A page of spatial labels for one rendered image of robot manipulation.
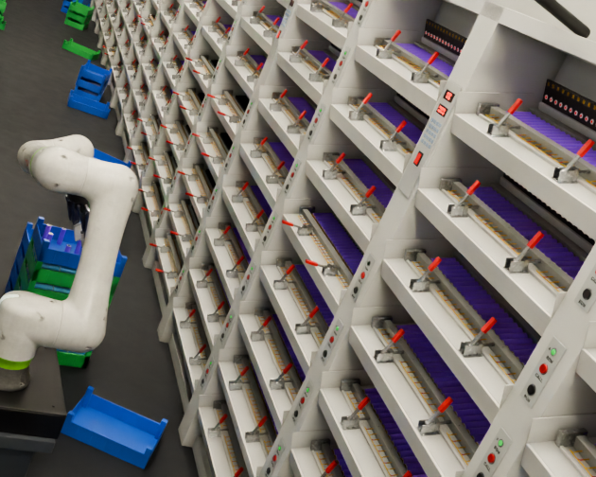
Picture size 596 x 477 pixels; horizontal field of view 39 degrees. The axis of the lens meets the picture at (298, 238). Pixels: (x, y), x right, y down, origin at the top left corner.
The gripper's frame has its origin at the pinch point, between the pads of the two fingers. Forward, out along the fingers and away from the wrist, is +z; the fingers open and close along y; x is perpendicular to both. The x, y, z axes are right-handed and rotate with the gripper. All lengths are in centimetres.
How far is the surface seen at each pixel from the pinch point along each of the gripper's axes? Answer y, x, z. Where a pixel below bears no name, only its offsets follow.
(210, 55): -103, 158, 22
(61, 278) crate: 0.5, -9.8, 14.4
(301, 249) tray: 79, 22, -33
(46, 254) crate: -3.2, -12.2, 4.2
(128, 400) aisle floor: 32, -6, 55
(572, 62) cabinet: 131, 43, -111
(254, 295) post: 61, 24, 0
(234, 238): 20, 56, 18
